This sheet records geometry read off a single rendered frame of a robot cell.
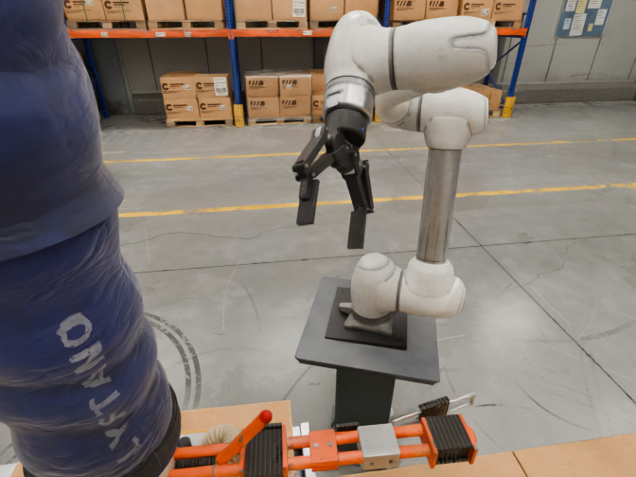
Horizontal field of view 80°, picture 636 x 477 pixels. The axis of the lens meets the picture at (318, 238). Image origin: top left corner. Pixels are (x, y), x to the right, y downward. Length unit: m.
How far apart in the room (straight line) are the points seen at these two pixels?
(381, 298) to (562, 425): 1.39
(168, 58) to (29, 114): 8.61
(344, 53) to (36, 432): 0.71
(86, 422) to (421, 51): 0.71
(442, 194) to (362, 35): 0.67
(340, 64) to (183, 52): 8.28
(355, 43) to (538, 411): 2.14
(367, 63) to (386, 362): 1.01
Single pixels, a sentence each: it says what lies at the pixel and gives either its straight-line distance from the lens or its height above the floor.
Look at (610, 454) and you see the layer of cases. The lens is 1.73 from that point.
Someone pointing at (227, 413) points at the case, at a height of 0.95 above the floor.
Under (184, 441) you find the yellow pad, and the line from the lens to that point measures 0.97.
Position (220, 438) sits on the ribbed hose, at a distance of 0.93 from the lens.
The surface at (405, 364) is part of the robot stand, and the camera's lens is 1.42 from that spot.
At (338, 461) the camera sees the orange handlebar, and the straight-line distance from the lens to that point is 0.81.
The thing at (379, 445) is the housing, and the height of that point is 1.10.
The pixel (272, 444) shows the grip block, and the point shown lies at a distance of 0.81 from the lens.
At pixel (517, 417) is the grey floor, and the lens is 2.40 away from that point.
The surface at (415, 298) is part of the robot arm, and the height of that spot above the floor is 0.96.
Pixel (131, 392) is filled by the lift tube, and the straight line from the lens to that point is 0.61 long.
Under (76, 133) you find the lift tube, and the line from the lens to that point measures 0.45.
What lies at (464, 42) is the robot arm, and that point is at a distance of 0.71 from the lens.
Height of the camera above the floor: 1.79
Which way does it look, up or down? 30 degrees down
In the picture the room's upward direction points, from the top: straight up
